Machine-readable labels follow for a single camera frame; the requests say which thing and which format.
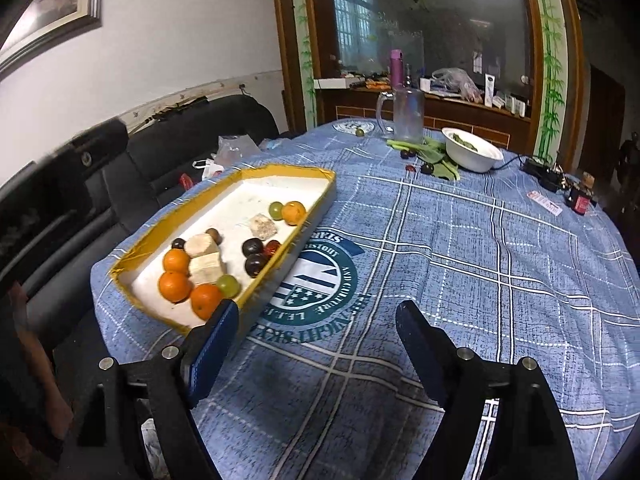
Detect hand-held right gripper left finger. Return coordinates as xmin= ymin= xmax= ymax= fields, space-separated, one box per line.
xmin=77 ymin=298 xmax=240 ymax=480

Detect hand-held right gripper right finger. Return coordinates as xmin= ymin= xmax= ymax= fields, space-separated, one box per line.
xmin=395 ymin=300 xmax=581 ymax=480

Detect orange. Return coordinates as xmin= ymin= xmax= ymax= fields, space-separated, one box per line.
xmin=163 ymin=250 xmax=192 ymax=276
xmin=190 ymin=284 xmax=224 ymax=321
xmin=281 ymin=200 xmax=307 ymax=225
xmin=158 ymin=272 xmax=193 ymax=304

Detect beige fruit chunk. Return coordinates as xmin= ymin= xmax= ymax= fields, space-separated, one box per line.
xmin=249 ymin=213 xmax=277 ymax=239

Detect yellow-rimmed white tray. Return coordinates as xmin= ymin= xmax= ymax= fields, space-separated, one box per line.
xmin=109 ymin=162 xmax=337 ymax=337

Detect person's left forearm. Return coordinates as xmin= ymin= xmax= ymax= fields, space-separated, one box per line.
xmin=0 ymin=280 xmax=73 ymax=461

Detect angular banana piece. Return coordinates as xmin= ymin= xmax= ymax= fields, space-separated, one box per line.
xmin=189 ymin=253 xmax=228 ymax=283

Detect blue plaid tablecloth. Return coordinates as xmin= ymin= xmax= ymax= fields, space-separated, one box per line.
xmin=90 ymin=119 xmax=640 ymax=480

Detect round banana piece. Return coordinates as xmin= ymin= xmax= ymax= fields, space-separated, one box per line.
xmin=184 ymin=233 xmax=221 ymax=260

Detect white plastic bag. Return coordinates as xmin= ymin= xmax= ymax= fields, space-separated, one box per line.
xmin=194 ymin=157 xmax=226 ymax=181

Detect green leafy vegetable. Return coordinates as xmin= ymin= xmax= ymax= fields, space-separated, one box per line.
xmin=386 ymin=136 xmax=461 ymax=181

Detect pink packet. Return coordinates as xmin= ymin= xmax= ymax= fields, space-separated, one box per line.
xmin=527 ymin=191 xmax=562 ymax=215

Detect white bowl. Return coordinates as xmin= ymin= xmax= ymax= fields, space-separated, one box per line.
xmin=441 ymin=126 xmax=504 ymax=174

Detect clear plastic bag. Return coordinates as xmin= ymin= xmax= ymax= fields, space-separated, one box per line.
xmin=216 ymin=135 xmax=262 ymax=167

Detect black sofa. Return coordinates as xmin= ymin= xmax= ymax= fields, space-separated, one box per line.
xmin=0 ymin=94 xmax=281 ymax=480

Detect red and black device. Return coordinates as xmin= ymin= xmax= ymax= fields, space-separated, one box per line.
xmin=565 ymin=172 xmax=598 ymax=217

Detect wooden cabinet with mirror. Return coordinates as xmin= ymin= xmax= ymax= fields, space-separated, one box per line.
xmin=270 ymin=0 xmax=586 ymax=161

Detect clear glass pitcher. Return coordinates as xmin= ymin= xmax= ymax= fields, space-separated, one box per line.
xmin=376 ymin=86 xmax=426 ymax=144

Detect small white boxes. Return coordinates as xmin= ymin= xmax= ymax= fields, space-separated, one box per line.
xmin=492 ymin=94 xmax=532 ymax=118

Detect crumpled plastic bag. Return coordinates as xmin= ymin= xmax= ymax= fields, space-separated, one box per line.
xmin=431 ymin=67 xmax=481 ymax=102

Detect flat white box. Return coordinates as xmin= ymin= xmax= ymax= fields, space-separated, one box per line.
xmin=314 ymin=77 xmax=361 ymax=91

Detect purple bottle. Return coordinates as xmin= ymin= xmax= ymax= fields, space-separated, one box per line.
xmin=389 ymin=49 xmax=405 ymax=88

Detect black charger with cables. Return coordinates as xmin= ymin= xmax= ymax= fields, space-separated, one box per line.
xmin=520 ymin=156 xmax=566 ymax=192

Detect framed wall picture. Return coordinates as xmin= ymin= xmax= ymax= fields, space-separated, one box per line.
xmin=0 ymin=0 xmax=106 ymax=78

